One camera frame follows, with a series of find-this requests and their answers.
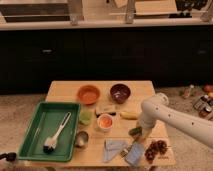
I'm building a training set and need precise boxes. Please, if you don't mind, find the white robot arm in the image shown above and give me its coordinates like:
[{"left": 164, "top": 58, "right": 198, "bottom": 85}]
[{"left": 138, "top": 93, "right": 213, "bottom": 149}]

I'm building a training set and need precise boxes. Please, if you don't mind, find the orange bowl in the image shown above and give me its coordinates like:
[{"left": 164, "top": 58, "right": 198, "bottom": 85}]
[{"left": 77, "top": 85, "right": 100, "bottom": 105}]

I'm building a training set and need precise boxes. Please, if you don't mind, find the red grape bunch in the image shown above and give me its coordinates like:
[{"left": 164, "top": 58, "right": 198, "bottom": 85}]
[{"left": 145, "top": 140, "right": 167, "bottom": 163}]

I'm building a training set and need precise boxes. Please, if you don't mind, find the blue sponge pad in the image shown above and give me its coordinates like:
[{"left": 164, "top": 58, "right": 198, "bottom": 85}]
[{"left": 125, "top": 142, "right": 144, "bottom": 166}]

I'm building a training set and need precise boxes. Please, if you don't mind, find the yellow banana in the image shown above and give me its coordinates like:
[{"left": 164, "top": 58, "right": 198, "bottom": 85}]
[{"left": 120, "top": 111, "right": 139, "bottom": 120}]

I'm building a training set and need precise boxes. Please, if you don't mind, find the metal spatula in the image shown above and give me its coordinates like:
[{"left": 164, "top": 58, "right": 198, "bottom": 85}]
[{"left": 119, "top": 140, "right": 140, "bottom": 158}]

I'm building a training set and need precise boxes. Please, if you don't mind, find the blue cloth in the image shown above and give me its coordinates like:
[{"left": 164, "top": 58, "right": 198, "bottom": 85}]
[{"left": 102, "top": 140, "right": 127, "bottom": 163}]

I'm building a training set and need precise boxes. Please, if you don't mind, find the wooden table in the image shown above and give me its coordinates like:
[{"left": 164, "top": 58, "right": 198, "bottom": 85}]
[{"left": 24, "top": 81, "right": 176, "bottom": 168}]

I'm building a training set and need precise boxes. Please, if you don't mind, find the small white orange cup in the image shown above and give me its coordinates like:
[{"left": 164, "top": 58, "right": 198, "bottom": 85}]
[{"left": 97, "top": 114, "right": 113, "bottom": 132}]

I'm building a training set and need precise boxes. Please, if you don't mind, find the tan sponge block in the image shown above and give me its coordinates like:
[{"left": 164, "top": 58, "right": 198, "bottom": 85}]
[{"left": 95, "top": 105, "right": 116, "bottom": 117}]

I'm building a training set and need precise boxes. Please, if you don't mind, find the light green cup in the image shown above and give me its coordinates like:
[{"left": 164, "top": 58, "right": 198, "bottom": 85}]
[{"left": 79, "top": 110, "right": 92, "bottom": 125}]

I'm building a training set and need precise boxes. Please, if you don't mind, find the metal measuring cup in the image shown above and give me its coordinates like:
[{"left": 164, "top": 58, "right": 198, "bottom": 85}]
[{"left": 75, "top": 131, "right": 89, "bottom": 148}]

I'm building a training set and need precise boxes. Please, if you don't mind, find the black cabinet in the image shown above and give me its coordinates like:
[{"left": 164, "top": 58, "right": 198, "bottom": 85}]
[{"left": 0, "top": 26, "right": 213, "bottom": 94}]

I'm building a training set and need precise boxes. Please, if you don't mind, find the green plastic tray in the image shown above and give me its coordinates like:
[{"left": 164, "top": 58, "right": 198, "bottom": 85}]
[{"left": 18, "top": 102, "right": 81, "bottom": 162}]

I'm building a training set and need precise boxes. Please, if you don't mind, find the black object at corner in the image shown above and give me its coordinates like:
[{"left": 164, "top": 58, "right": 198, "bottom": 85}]
[{"left": 0, "top": 152, "right": 17, "bottom": 162}]

